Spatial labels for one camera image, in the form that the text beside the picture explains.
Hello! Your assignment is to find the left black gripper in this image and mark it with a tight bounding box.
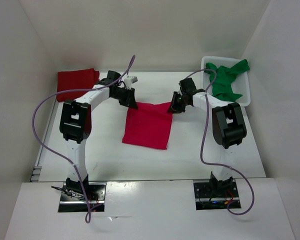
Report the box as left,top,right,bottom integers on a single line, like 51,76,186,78
111,86,138,110

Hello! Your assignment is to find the pink t shirt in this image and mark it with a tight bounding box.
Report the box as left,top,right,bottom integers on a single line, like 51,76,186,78
122,102,173,150

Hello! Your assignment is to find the dark red t shirt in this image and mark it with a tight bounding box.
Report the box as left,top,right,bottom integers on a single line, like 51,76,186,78
56,68,100,103

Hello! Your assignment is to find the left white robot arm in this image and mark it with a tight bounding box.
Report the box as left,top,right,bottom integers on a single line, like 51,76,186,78
59,70,138,200

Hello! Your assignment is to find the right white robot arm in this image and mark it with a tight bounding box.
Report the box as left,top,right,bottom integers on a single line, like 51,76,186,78
167,77,247,197

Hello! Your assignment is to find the green t shirt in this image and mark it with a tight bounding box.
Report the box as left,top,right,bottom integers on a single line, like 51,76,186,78
205,59,250,102

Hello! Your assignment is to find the white plastic basket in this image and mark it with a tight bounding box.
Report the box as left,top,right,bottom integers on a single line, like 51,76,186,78
201,56,251,107

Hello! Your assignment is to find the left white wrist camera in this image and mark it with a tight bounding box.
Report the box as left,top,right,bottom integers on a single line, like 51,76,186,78
123,76,138,89

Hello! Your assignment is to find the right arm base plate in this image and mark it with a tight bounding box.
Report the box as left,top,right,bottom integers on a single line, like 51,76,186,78
193,180,241,211

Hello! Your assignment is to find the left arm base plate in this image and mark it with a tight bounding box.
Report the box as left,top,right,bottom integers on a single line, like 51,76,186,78
56,182,107,213

